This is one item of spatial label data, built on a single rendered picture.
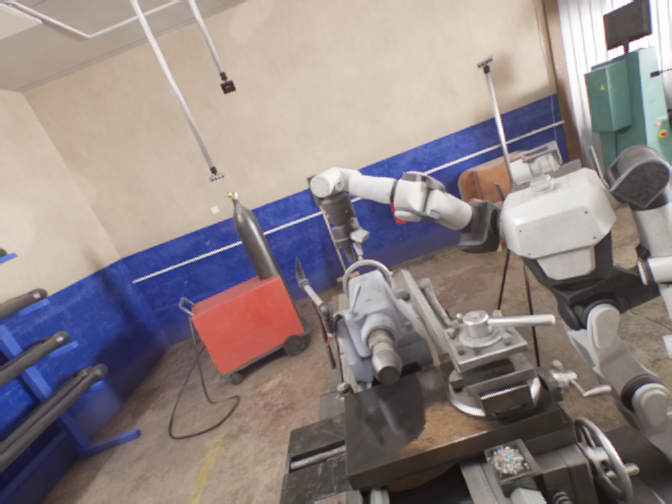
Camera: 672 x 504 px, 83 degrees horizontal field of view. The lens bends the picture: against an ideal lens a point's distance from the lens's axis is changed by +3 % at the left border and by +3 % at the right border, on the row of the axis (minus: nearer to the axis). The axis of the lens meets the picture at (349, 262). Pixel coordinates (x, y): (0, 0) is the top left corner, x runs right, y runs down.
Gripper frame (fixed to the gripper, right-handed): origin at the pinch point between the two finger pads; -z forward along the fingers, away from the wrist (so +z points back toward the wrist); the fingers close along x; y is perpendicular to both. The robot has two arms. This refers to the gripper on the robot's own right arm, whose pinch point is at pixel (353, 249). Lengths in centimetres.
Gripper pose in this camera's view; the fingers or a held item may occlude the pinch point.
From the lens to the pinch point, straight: 121.0
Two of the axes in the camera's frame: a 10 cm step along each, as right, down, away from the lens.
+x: 5.4, -4.5, 7.1
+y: -7.7, 0.7, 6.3
